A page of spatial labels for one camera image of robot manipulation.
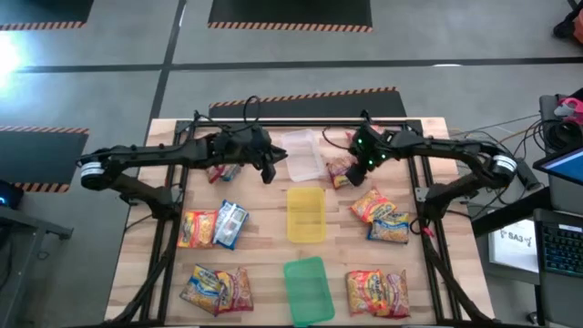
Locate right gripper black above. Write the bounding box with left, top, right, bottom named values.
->
left=345, top=125, right=393, bottom=188

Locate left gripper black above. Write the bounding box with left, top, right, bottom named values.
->
left=243, top=125, right=289, bottom=186

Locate blue Maruchan ramen packet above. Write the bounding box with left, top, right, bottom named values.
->
left=212, top=199, right=251, bottom=251
left=367, top=211, right=411, bottom=245
left=220, top=163, right=242, bottom=182
left=179, top=263, right=225, bottom=316

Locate yellow plastic container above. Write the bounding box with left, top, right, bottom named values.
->
left=285, top=186, right=328, bottom=244

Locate green plastic container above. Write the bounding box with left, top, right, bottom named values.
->
left=282, top=256, right=336, bottom=328

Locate clear plastic container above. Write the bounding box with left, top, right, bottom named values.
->
left=280, top=128, right=327, bottom=183

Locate black hazard-striped floor mat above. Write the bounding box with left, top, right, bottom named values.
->
left=208, top=0, right=373, bottom=34
left=0, top=0, right=95, bottom=31
left=208, top=86, right=408, bottom=120
left=0, top=126, right=90, bottom=194

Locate black cylindrical adapter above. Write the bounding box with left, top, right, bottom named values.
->
left=514, top=157, right=544, bottom=192

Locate white SA3 label sheet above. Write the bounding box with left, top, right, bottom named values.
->
left=487, top=218, right=541, bottom=274

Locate pink and white headset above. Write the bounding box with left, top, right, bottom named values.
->
left=553, top=96, right=583, bottom=127

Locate dark grey side desk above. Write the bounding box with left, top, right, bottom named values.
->
left=471, top=90, right=583, bottom=328

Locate grey metal side table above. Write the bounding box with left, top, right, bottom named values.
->
left=0, top=204, right=74, bottom=328

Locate black device with blue light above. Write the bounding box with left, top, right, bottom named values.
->
left=0, top=179, right=25, bottom=210

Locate black metal table frame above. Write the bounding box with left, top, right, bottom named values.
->
left=104, top=108, right=497, bottom=328

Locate coiled black cable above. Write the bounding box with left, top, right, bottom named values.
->
left=544, top=118, right=583, bottom=154

